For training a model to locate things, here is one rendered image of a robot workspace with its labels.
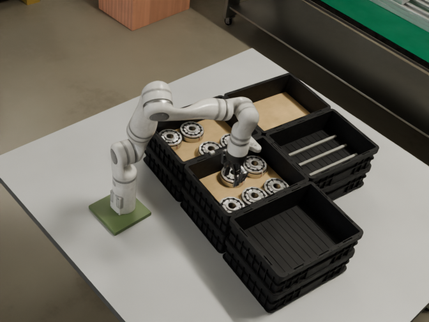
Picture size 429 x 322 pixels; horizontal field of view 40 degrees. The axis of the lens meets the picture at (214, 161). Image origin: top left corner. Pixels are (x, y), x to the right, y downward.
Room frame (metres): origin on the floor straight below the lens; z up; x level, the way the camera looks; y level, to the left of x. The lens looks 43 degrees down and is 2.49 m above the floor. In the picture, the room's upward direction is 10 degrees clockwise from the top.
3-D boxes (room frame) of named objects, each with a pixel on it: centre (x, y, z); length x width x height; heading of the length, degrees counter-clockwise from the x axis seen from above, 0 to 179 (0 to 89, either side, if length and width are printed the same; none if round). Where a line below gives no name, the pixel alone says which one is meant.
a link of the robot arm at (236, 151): (1.55, -0.09, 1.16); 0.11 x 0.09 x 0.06; 130
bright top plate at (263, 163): (1.77, -0.16, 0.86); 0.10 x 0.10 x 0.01
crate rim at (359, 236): (1.42, -0.33, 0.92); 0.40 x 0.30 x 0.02; 131
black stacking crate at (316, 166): (1.91, -0.43, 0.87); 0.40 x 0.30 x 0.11; 131
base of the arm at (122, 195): (1.56, 0.33, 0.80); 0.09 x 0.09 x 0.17; 50
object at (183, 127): (1.92, 0.12, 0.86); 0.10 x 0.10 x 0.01
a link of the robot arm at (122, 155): (1.56, 0.33, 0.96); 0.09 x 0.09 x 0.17; 38
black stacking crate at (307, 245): (1.42, -0.33, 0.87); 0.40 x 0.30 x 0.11; 131
